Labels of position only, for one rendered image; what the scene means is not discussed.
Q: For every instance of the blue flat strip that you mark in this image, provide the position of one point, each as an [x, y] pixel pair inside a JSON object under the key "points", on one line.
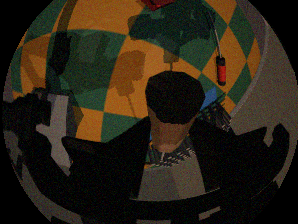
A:
{"points": [[210, 97]]}

